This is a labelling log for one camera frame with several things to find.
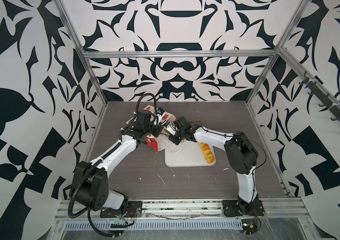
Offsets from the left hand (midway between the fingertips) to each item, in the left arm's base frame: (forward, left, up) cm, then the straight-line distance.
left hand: (161, 119), depth 84 cm
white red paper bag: (-9, +4, -8) cm, 13 cm away
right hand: (-1, -6, -14) cm, 15 cm away
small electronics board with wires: (-48, -41, -21) cm, 66 cm away
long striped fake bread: (-12, -27, -18) cm, 34 cm away
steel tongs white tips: (0, -2, -14) cm, 14 cm away
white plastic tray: (-12, -17, -20) cm, 29 cm away
